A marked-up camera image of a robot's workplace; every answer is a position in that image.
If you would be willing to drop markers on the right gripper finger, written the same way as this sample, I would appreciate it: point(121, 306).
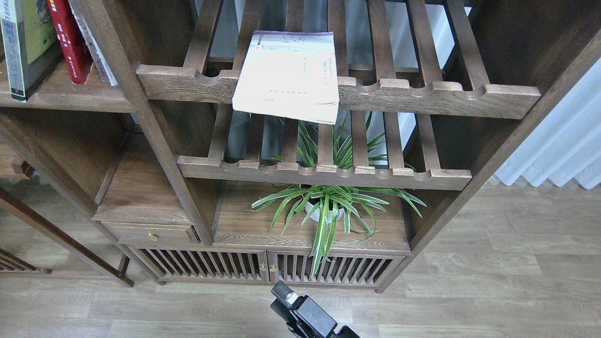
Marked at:
point(285, 296)

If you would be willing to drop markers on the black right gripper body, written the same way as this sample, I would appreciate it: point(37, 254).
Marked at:
point(306, 319)

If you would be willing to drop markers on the white paperback book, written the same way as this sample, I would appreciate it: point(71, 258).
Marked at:
point(291, 75)

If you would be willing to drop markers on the red paperback book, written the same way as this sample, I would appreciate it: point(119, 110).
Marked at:
point(73, 45)

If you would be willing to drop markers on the green and black book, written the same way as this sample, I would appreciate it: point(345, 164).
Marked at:
point(30, 43)

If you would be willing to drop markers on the green spider plant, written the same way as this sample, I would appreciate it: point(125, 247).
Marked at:
point(329, 203)

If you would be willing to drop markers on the dark wooden bookshelf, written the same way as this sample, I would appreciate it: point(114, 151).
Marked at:
point(440, 92)

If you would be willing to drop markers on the white upright book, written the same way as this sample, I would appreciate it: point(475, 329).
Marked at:
point(98, 58)

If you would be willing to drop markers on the white curtain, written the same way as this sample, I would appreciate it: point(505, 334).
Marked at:
point(567, 144)

